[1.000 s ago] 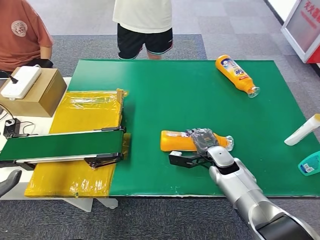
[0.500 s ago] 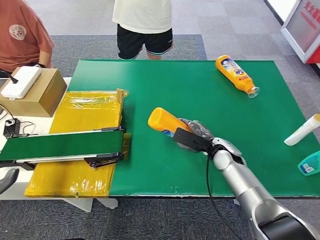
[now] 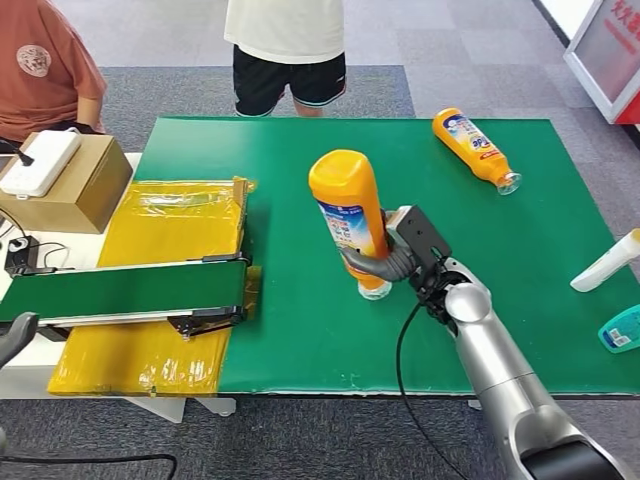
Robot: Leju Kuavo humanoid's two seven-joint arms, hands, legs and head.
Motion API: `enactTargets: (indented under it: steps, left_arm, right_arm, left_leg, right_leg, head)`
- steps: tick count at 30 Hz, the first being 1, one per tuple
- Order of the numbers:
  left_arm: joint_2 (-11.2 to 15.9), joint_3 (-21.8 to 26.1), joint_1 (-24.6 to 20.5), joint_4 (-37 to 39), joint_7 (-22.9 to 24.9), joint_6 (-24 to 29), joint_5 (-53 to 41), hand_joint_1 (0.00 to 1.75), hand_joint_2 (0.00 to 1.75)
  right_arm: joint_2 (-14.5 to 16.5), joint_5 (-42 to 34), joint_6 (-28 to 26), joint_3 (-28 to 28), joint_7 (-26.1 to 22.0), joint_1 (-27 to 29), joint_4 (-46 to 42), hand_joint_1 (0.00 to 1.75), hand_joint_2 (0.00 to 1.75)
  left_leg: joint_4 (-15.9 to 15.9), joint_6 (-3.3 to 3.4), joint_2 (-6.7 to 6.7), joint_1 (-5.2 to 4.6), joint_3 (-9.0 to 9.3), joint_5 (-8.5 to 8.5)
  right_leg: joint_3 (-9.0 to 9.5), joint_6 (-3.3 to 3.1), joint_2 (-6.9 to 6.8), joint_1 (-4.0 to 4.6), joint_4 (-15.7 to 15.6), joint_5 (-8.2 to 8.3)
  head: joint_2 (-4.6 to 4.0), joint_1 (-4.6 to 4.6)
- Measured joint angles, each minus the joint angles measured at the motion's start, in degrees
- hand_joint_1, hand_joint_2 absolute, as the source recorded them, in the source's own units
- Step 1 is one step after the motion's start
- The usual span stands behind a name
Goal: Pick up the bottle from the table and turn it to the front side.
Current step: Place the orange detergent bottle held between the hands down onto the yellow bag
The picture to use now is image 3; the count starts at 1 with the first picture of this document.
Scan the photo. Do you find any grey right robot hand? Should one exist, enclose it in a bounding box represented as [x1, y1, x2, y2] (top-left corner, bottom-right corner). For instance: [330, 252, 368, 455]
[342, 243, 421, 285]

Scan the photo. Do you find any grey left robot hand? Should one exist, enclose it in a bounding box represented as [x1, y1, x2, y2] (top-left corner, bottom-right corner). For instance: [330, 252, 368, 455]
[0, 312, 40, 370]

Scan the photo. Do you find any orange detergent bottle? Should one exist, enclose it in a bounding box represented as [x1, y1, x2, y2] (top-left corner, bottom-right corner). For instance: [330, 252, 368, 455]
[432, 107, 522, 197]
[308, 148, 393, 301]

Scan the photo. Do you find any white plastic bottle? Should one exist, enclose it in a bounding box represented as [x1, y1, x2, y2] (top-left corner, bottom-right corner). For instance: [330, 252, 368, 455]
[570, 228, 640, 294]

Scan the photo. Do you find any teal spray bottle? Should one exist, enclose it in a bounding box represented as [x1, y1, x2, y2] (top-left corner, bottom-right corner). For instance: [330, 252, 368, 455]
[597, 304, 640, 354]

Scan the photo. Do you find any black power adapter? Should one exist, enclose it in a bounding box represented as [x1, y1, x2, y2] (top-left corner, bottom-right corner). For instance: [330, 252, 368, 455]
[4, 235, 42, 276]

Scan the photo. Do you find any green conveyor belt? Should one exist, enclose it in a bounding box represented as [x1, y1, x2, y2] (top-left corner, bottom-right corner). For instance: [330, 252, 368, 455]
[0, 251, 254, 340]

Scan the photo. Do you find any green table mat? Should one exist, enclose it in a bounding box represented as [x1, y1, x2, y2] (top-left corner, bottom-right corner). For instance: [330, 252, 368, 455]
[134, 116, 640, 397]

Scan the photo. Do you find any white flat device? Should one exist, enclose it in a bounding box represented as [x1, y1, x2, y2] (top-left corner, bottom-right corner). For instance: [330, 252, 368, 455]
[0, 129, 82, 199]

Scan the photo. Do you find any brown cardboard box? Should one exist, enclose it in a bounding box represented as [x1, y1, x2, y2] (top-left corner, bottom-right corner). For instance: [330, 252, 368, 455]
[0, 132, 134, 235]

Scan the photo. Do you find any white table foot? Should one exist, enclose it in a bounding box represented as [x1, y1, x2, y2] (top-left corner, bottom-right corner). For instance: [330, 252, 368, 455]
[125, 396, 236, 425]

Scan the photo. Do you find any yellow plastic-wrapped board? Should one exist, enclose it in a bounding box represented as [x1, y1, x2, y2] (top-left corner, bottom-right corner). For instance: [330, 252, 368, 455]
[47, 176, 262, 397]

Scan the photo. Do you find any seated person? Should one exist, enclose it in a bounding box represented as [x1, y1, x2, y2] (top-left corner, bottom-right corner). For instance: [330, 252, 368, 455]
[0, 0, 109, 144]

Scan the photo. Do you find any standing person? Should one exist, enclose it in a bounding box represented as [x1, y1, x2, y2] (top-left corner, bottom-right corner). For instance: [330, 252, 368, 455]
[223, 0, 347, 119]

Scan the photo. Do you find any white red sign board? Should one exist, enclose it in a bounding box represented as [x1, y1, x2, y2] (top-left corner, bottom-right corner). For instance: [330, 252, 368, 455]
[563, 0, 640, 126]

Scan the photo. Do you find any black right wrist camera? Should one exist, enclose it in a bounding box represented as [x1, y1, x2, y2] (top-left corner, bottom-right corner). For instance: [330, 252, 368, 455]
[385, 205, 454, 276]

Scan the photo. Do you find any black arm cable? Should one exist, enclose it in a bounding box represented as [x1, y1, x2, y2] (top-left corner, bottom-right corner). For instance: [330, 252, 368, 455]
[395, 301, 471, 480]

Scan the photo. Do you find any black floor cable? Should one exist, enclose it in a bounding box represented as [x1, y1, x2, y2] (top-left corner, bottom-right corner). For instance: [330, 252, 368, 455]
[0, 453, 178, 480]

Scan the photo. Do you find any black plug cable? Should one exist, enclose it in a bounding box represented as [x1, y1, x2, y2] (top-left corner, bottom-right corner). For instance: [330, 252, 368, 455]
[0, 139, 35, 167]

